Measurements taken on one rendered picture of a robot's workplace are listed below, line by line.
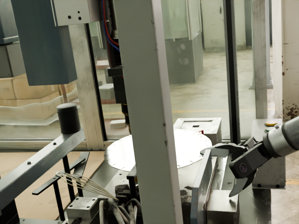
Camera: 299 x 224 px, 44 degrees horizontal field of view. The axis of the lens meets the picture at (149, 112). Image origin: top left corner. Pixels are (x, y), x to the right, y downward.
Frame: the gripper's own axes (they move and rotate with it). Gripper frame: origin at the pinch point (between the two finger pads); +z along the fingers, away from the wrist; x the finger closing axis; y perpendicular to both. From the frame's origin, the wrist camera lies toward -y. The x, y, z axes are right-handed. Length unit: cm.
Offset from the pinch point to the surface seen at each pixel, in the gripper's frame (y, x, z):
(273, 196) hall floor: 145, -62, 63
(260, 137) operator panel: 29.2, -1.6, -5.4
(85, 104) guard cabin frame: 31, 47, 57
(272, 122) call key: 41.8, -1.1, -7.0
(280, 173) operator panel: 23.1, -13.6, -7.1
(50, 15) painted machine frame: -28, 54, -5
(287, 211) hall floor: 129, -69, 52
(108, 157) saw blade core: -10.3, 20.4, 20.9
